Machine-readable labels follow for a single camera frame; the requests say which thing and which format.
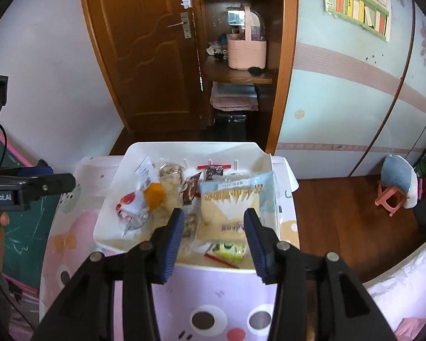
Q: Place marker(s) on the pink storage basket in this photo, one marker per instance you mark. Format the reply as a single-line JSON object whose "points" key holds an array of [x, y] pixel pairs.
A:
{"points": [[246, 53]]}

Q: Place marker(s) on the pink bedsheet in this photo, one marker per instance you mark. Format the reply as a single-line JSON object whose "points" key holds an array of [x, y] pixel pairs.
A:
{"points": [[411, 330]]}

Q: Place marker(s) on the brown wooden door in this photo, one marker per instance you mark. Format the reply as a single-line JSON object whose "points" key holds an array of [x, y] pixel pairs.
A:
{"points": [[145, 60]]}

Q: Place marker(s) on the red apple chip packet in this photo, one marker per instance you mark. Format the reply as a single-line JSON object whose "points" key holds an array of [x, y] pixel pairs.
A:
{"points": [[131, 206]]}

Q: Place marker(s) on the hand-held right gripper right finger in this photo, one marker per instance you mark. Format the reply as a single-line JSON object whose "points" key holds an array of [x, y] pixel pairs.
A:
{"points": [[257, 248]]}

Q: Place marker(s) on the wall poster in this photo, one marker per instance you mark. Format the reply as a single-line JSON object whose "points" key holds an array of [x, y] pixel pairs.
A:
{"points": [[358, 3]]}

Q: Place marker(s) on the green chalkboard with pink frame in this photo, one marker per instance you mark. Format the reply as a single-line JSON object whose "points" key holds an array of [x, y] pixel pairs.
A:
{"points": [[25, 234]]}

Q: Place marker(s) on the orange and white snack packet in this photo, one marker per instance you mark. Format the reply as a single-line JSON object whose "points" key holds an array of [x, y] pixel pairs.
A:
{"points": [[152, 193]]}

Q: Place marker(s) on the pink cartoon tablecloth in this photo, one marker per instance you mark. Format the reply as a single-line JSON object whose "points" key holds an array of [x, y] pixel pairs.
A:
{"points": [[216, 291]]}

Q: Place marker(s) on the small black shelf item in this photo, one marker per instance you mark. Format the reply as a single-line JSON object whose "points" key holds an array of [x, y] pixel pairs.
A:
{"points": [[256, 70]]}

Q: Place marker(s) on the blue plush cushion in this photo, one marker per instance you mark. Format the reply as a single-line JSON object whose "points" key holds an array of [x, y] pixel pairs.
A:
{"points": [[397, 177]]}

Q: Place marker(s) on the white pillow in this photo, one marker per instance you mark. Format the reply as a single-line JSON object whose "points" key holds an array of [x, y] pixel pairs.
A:
{"points": [[404, 287]]}

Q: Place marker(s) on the white plastic bin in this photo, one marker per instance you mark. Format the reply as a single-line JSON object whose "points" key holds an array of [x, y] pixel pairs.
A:
{"points": [[184, 149]]}

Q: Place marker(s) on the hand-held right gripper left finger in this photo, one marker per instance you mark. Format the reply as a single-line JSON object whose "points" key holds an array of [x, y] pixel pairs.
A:
{"points": [[172, 248]]}

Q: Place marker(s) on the pale crispy snack packet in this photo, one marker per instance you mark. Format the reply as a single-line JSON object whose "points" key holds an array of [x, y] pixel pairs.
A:
{"points": [[170, 188]]}

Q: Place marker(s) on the wooden corner shelf unit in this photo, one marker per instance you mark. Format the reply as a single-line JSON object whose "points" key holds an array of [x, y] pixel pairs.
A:
{"points": [[285, 60]]}

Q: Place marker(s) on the brown cartoon snack packet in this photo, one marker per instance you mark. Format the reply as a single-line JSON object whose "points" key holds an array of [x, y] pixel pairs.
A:
{"points": [[191, 191]]}

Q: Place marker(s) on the stack of folded towels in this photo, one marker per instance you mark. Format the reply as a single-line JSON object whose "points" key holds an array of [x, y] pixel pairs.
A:
{"points": [[234, 97]]}

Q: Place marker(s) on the black box under shelf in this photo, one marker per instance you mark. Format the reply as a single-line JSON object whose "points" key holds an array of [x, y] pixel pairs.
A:
{"points": [[232, 126]]}

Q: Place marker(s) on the small green snack packet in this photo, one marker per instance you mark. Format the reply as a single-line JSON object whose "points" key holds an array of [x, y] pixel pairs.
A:
{"points": [[229, 250]]}

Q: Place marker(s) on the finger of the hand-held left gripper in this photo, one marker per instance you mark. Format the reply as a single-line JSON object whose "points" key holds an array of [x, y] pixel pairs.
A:
{"points": [[49, 186], [35, 171]]}

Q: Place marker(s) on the pale blue floral wardrobe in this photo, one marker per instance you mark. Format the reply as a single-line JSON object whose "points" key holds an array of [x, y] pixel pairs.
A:
{"points": [[340, 106]]}

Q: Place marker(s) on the large crown print biscuit packet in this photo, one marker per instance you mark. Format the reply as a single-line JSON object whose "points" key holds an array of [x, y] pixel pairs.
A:
{"points": [[227, 199]]}

